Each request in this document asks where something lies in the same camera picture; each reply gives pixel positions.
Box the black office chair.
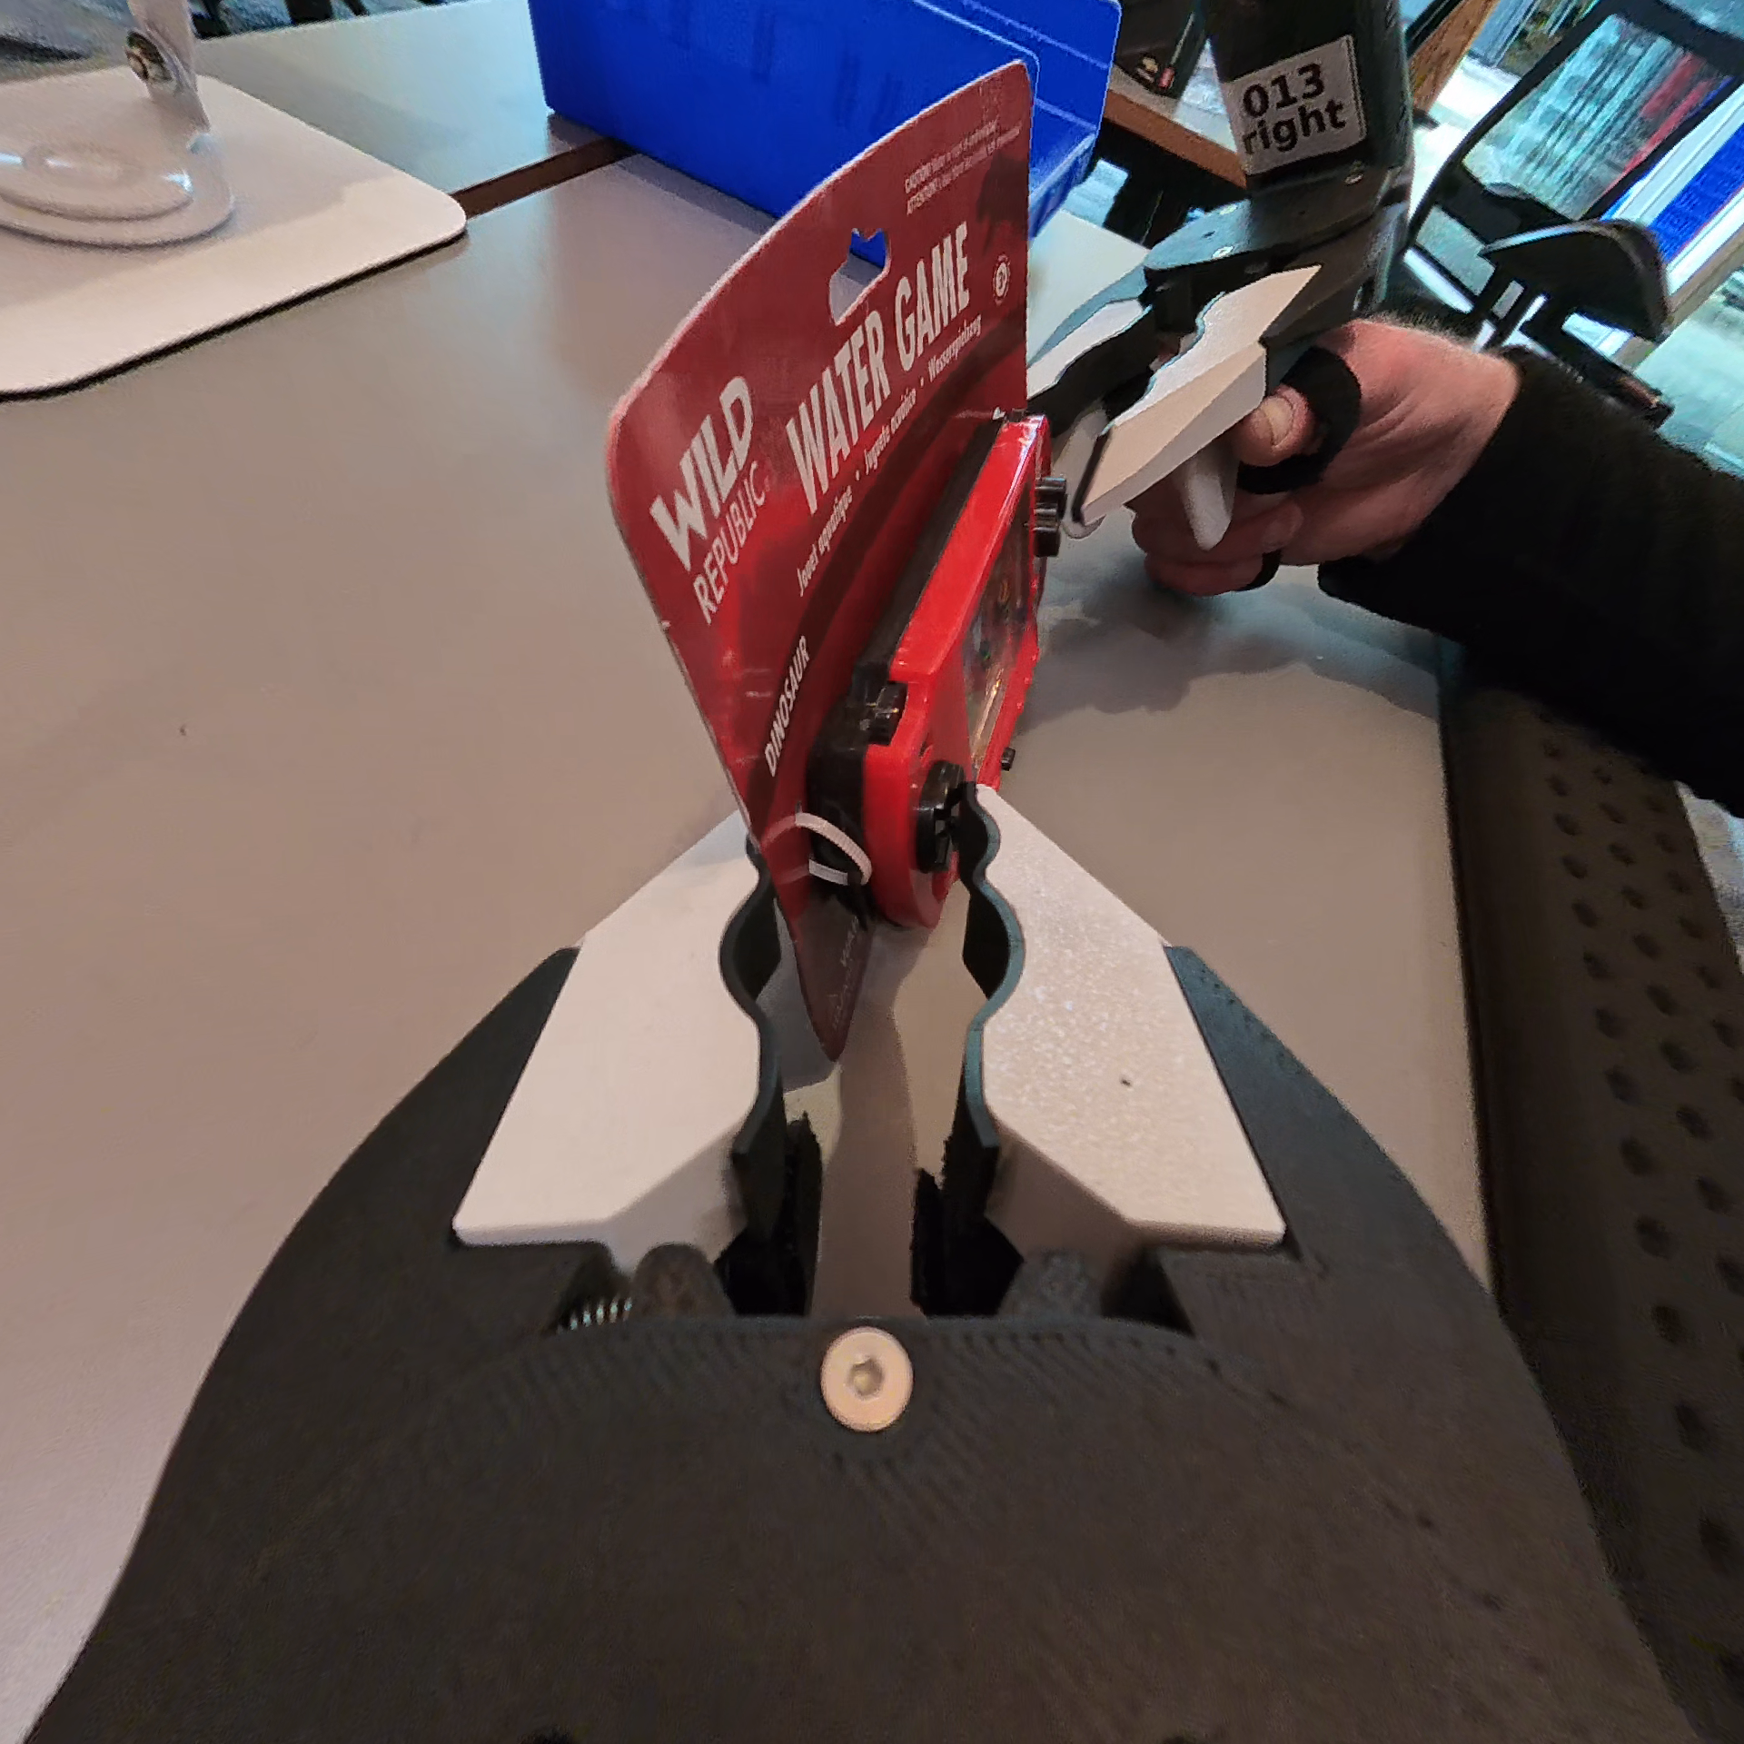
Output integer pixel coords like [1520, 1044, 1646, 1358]
[1479, 217, 1679, 413]

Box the person's right forearm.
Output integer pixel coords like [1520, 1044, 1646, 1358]
[1319, 347, 1744, 820]

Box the red handheld toy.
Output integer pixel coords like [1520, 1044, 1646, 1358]
[607, 59, 1067, 1060]

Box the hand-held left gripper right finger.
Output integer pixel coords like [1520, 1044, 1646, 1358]
[909, 787, 1290, 1315]

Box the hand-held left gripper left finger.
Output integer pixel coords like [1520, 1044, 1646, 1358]
[453, 818, 827, 1315]

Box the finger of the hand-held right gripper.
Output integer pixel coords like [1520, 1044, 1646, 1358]
[1067, 266, 1322, 539]
[1023, 292, 1190, 424]

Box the black perforated foam pad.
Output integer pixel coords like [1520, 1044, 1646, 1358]
[1440, 686, 1744, 1738]

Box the blue plastic bin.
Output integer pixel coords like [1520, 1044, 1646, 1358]
[530, 0, 1121, 242]

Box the person's right hand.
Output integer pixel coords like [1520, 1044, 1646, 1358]
[1132, 319, 1524, 596]

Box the wooden table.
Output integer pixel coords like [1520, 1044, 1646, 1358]
[1096, 68, 1501, 194]

